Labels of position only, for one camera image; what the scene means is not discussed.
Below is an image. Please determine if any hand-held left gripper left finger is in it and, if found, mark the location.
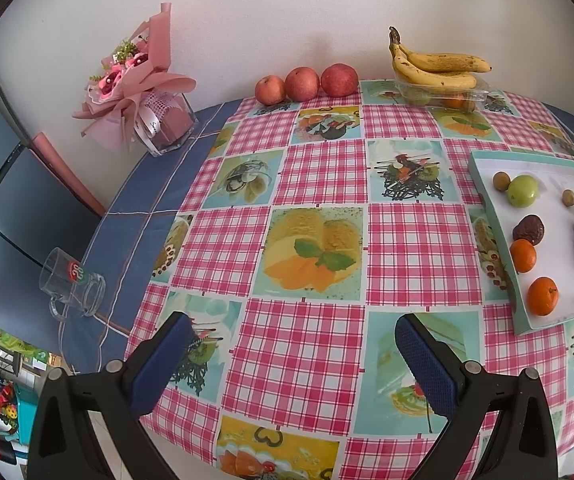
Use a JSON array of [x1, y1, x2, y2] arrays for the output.
[[28, 311, 195, 480]]

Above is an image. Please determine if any clear glass mug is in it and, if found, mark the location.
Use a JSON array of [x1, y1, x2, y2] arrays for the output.
[[38, 247, 106, 322]]

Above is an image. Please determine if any spotted yellow banana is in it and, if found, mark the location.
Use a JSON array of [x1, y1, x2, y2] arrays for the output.
[[388, 26, 494, 74]]

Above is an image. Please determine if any colourful toy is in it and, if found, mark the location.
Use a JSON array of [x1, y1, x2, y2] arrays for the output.
[[0, 385, 20, 433]]

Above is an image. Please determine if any clear plastic clamshell container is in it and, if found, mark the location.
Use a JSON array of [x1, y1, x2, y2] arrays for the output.
[[394, 80, 490, 112]]

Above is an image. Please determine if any dark wrinkled avocado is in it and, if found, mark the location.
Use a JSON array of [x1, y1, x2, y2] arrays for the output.
[[512, 214, 546, 246]]

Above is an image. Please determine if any green mat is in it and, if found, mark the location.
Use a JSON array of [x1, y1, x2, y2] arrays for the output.
[[0, 322, 50, 366]]

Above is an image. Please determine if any pink checkered printed tablecloth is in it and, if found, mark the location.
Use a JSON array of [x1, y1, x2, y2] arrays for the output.
[[124, 77, 574, 480]]

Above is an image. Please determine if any dark blue cabinet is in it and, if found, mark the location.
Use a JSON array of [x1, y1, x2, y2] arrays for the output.
[[0, 65, 103, 351]]

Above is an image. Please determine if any pink wrapped flower bouquet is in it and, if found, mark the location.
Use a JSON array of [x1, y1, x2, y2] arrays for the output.
[[72, 4, 197, 151]]

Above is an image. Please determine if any large red apple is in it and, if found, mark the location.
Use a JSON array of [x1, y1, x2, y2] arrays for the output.
[[320, 63, 360, 98]]

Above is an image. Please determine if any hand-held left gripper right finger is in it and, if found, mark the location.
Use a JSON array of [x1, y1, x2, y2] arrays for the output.
[[394, 313, 560, 480]]

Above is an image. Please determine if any teal rimmed white tray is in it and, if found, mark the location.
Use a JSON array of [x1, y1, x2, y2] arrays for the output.
[[468, 150, 574, 337]]

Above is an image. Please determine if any green apple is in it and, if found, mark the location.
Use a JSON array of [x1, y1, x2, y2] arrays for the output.
[[507, 175, 539, 207]]

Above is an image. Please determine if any square glass vase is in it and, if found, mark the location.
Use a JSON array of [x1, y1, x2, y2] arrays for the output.
[[134, 91, 199, 157]]

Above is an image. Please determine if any teal plastic stool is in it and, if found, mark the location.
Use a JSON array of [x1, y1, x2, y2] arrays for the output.
[[14, 385, 43, 443]]

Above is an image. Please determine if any small red apple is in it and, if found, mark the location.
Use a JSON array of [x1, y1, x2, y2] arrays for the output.
[[254, 75, 287, 106]]

